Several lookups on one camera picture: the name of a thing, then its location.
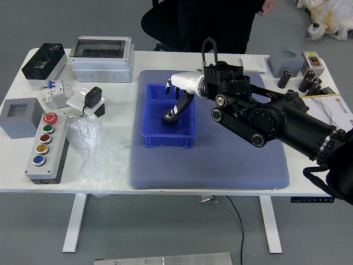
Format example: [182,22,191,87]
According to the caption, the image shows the white circuit breaker blue levers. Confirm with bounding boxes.
[47,79,66,98]

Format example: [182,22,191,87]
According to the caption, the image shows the grey-blue quilted mat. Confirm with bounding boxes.
[129,69,291,190]

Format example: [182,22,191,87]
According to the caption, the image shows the metal bracket under table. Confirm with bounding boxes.
[197,194,220,204]

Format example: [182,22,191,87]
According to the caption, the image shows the grey five-button control box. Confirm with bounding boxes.
[24,112,69,185]

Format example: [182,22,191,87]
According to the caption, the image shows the yellow white carton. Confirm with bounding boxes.
[300,93,353,130]

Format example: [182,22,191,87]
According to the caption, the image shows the black office chair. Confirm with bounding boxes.
[140,0,180,52]

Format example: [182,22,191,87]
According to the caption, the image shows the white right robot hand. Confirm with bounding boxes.
[164,72,207,116]

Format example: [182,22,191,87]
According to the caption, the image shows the black table control panel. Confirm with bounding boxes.
[290,196,336,204]

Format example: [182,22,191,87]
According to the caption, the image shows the grey switch box red button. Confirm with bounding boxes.
[301,51,327,76]

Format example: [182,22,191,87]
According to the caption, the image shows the white yellow plush toy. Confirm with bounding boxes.
[293,0,353,42]

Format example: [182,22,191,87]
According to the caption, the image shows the silver metal plate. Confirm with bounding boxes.
[93,251,233,265]

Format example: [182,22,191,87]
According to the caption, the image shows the white wall socket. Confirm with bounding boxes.
[66,87,106,115]

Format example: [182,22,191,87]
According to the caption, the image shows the blue plastic box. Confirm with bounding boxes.
[141,82,197,149]

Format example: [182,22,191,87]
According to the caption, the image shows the grey cube with square recess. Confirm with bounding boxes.
[0,98,42,140]

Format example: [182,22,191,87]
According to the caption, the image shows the grey windowed distribution box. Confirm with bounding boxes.
[71,36,135,83]

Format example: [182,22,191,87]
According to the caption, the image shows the person's hand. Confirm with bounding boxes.
[258,0,276,16]

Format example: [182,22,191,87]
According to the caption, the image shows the clear plastic bag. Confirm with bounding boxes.
[66,114,132,198]

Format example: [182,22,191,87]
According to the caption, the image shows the grey box with round hole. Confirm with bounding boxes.
[266,45,306,78]

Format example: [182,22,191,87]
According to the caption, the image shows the white table leg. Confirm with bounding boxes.
[258,195,284,254]
[62,193,88,253]

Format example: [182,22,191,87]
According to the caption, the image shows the big black gear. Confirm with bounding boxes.
[161,109,180,128]

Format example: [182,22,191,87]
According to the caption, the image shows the white wall switch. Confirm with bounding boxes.
[241,54,268,74]

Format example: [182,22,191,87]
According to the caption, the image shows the black floor cable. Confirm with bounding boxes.
[226,195,245,265]

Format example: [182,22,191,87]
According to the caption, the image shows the black-lidded white enclosure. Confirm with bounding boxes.
[21,43,68,88]

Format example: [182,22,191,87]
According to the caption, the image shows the white breaker with orange mark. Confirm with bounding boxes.
[40,87,57,105]

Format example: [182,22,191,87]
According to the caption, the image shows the black power adapter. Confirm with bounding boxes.
[80,86,103,117]

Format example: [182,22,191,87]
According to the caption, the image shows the person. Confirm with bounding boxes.
[176,0,267,55]

